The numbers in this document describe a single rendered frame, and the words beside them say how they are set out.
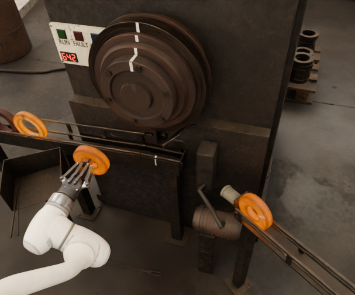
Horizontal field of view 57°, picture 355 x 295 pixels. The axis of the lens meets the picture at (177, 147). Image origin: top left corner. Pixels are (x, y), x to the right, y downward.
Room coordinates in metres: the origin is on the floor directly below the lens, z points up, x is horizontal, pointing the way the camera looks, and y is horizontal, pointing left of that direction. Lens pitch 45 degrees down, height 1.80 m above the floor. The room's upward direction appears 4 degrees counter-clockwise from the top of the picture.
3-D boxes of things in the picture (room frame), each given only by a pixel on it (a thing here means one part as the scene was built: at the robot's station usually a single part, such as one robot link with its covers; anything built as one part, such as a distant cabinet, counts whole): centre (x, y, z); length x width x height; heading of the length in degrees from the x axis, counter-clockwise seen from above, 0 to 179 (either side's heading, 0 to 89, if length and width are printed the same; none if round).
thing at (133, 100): (0.97, 0.13, 1.11); 0.28 x 0.06 x 0.28; 69
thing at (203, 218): (0.81, -0.17, 0.27); 0.22 x 0.13 x 0.53; 69
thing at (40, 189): (1.00, 0.67, 0.36); 0.26 x 0.20 x 0.72; 104
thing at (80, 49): (1.28, 0.37, 1.15); 0.26 x 0.02 x 0.18; 69
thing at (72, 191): (0.78, 0.41, 0.83); 0.09 x 0.08 x 0.07; 159
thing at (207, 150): (0.99, -0.13, 0.68); 0.11 x 0.08 x 0.24; 159
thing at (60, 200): (0.71, 0.44, 0.83); 0.09 x 0.06 x 0.09; 69
